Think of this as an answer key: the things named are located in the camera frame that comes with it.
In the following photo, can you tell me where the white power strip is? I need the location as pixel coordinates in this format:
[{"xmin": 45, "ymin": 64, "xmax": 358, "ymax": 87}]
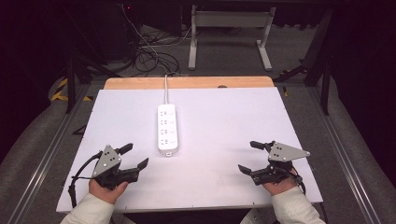
[{"xmin": 157, "ymin": 103, "xmax": 180, "ymax": 158}]

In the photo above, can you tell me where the tangle of black floor cables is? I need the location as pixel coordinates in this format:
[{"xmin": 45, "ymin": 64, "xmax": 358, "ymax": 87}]
[{"xmin": 132, "ymin": 26, "xmax": 191, "ymax": 78}]

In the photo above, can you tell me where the wooden table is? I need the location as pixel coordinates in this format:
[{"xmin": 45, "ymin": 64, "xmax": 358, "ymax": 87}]
[{"xmin": 103, "ymin": 76, "xmax": 276, "ymax": 91}]

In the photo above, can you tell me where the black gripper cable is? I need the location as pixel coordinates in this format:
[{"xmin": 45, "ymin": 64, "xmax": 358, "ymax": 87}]
[
  {"xmin": 290, "ymin": 166, "xmax": 330, "ymax": 224},
  {"xmin": 67, "ymin": 151, "xmax": 105, "ymax": 209}
]

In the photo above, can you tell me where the white board sheet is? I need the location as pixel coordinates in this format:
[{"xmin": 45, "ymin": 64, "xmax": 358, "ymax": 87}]
[{"xmin": 55, "ymin": 87, "xmax": 324, "ymax": 214}]

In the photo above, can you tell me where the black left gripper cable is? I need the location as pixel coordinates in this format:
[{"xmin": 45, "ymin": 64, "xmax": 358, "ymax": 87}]
[{"xmin": 67, "ymin": 151, "xmax": 105, "ymax": 209}]

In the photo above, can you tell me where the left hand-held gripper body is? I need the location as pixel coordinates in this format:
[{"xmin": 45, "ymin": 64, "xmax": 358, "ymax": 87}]
[{"xmin": 92, "ymin": 144, "xmax": 140, "ymax": 190}]

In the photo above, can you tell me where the white power strip cable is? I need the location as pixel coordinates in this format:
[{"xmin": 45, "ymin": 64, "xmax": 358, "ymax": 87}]
[{"xmin": 163, "ymin": 73, "xmax": 176, "ymax": 105}]

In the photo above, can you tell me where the white metal desk frame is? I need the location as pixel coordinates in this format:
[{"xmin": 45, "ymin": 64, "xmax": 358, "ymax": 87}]
[{"xmin": 188, "ymin": 4, "xmax": 277, "ymax": 72}]

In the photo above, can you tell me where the person's left hand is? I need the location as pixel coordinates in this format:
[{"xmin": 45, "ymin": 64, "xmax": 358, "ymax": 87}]
[{"xmin": 88, "ymin": 178, "xmax": 129, "ymax": 205}]

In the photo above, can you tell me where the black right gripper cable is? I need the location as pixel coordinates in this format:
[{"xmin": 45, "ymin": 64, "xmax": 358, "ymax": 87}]
[{"xmin": 290, "ymin": 166, "xmax": 330, "ymax": 224}]

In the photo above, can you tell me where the black metal stand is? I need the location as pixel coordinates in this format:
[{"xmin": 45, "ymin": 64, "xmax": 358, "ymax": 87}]
[
  {"xmin": 273, "ymin": 8, "xmax": 334, "ymax": 117},
  {"xmin": 60, "ymin": 6, "xmax": 124, "ymax": 115}
]

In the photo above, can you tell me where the yellow black hazard tape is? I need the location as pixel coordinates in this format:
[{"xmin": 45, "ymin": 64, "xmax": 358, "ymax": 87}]
[{"xmin": 50, "ymin": 77, "xmax": 94, "ymax": 103}]

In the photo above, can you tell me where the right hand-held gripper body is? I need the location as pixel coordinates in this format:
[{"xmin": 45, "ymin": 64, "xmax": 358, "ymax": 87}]
[{"xmin": 250, "ymin": 140, "xmax": 311, "ymax": 187}]

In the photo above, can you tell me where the aluminium floor rail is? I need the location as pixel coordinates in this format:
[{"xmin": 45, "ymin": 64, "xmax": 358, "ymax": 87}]
[
  {"xmin": 306, "ymin": 85, "xmax": 382, "ymax": 224},
  {"xmin": 5, "ymin": 83, "xmax": 94, "ymax": 224}
]

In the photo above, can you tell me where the person's right hand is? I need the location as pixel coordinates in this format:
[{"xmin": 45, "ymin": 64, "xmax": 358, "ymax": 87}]
[{"xmin": 262, "ymin": 167, "xmax": 298, "ymax": 196}]

